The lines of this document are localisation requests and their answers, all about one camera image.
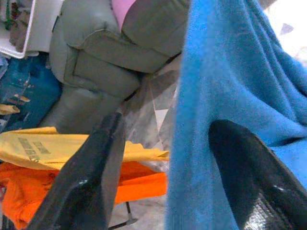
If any yellow t-shirt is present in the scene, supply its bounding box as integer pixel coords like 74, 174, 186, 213
0, 126, 170, 171

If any green leather sofa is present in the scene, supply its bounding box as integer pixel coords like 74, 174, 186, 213
39, 0, 192, 135

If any blue printed bag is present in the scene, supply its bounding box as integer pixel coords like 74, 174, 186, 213
0, 52, 62, 132

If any white open storage box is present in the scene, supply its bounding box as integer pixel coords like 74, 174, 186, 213
0, 0, 63, 59

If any pink mat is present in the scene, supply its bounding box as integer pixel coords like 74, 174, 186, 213
109, 0, 138, 32

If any bright blue garment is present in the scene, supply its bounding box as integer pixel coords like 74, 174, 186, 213
166, 0, 307, 230

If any orange t-shirt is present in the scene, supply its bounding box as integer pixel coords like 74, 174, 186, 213
0, 160, 168, 230

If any black drying rack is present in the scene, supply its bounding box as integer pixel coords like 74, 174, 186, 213
107, 201, 139, 230

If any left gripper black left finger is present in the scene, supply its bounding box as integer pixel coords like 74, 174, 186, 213
26, 111, 127, 230

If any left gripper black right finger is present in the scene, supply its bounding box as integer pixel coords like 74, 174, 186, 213
208, 119, 307, 230

